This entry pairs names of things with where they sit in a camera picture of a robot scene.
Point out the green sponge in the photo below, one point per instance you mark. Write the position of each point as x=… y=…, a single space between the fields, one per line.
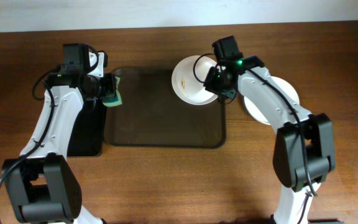
x=113 y=97

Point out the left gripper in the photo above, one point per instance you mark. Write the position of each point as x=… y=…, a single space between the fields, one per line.
x=111 y=85

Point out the black plastic tray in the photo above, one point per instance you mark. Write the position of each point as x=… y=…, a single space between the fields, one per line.
x=86 y=139

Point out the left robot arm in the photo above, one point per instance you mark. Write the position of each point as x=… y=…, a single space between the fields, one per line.
x=40 y=184

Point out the white plate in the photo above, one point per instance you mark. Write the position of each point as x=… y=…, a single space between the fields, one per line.
x=254 y=111
x=287 y=88
x=187 y=87

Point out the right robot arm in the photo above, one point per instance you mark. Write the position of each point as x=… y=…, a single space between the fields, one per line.
x=304 y=147

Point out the brown plastic tray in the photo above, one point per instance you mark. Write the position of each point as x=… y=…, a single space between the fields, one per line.
x=152 y=115

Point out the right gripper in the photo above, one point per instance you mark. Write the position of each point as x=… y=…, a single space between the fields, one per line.
x=211 y=83

